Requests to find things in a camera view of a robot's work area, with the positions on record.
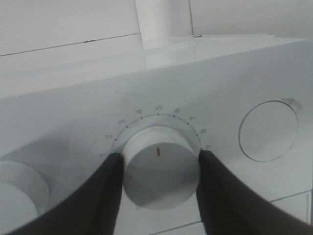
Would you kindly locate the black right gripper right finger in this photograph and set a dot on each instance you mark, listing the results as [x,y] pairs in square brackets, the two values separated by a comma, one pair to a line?
[228,207]

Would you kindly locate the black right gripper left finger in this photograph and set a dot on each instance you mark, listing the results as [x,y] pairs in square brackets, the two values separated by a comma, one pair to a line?
[91,209]

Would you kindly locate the white timer knob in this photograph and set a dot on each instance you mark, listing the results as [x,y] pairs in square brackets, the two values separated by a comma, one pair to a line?
[161,169]

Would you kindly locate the round white door button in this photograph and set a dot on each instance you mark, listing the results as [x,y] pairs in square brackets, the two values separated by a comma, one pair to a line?
[268,131]

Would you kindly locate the white upper power knob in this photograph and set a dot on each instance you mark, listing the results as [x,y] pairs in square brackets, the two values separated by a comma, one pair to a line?
[24,195]

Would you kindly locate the white microwave oven body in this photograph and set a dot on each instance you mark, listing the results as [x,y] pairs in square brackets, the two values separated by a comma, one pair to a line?
[64,110]

